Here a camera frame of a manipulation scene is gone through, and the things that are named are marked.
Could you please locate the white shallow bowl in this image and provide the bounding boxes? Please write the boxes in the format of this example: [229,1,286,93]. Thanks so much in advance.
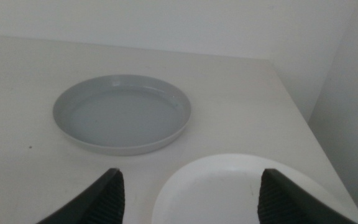
[150,153,358,224]

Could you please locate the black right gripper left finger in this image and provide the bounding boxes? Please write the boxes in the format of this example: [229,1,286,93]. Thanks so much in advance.
[37,168,126,224]

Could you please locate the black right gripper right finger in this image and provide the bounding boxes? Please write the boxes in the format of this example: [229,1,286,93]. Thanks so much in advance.
[257,168,358,224]

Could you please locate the grey shallow bowl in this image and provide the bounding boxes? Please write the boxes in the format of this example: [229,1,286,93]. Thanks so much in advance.
[52,73,192,156]

